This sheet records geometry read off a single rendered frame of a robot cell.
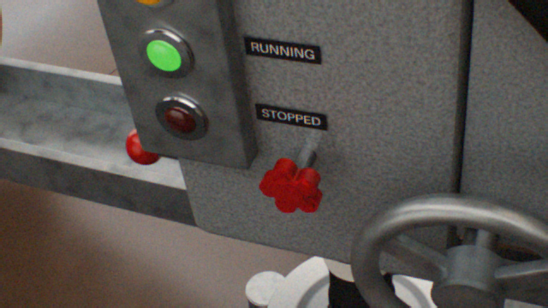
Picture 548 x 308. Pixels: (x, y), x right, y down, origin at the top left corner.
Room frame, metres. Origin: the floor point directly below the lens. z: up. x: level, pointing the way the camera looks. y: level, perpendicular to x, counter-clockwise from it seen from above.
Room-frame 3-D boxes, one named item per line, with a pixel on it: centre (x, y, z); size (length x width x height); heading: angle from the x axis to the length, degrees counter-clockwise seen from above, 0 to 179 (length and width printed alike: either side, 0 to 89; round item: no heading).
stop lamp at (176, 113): (0.38, 0.05, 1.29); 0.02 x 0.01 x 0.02; 64
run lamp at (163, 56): (0.38, 0.05, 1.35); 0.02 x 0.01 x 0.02; 64
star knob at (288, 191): (0.34, -0.01, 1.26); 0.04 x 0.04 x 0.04; 64
